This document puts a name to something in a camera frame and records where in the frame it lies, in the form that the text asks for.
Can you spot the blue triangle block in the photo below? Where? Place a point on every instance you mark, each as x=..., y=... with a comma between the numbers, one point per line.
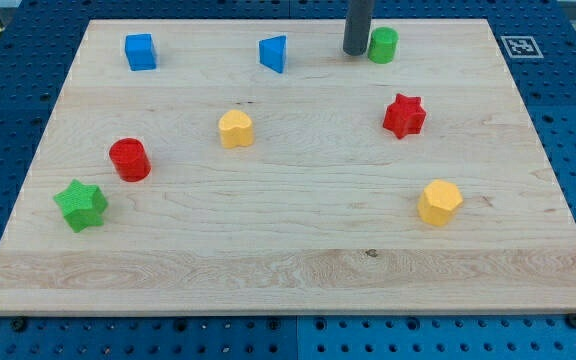
x=272, y=53

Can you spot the light wooden board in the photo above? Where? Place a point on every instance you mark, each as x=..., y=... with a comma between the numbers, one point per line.
x=319, y=215

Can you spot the yellow heart block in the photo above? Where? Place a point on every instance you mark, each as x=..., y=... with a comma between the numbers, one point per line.
x=236, y=129

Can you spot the red star block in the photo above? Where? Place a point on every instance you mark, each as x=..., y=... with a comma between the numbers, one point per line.
x=405, y=116

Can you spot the yellow hexagon block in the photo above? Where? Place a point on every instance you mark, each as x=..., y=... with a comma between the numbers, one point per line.
x=439, y=202

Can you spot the red cylinder block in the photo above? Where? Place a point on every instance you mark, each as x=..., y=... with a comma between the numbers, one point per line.
x=130, y=159

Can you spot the green cylinder block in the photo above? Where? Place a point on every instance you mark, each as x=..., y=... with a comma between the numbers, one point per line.
x=383, y=45

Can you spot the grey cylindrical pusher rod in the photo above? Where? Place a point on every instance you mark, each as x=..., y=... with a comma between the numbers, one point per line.
x=357, y=26

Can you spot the blue cube block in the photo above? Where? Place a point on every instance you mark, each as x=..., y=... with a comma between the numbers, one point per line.
x=140, y=52

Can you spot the green star block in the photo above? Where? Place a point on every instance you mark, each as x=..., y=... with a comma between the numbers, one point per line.
x=81, y=205

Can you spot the white fiducial marker tag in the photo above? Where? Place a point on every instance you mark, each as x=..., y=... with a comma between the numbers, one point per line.
x=521, y=47

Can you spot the black bolt left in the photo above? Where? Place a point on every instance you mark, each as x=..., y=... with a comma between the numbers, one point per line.
x=18, y=324

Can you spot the black bolt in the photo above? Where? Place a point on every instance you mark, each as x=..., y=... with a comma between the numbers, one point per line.
x=18, y=324
x=570, y=320

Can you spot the black bolt right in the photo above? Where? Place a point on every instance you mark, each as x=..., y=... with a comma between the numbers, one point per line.
x=570, y=320

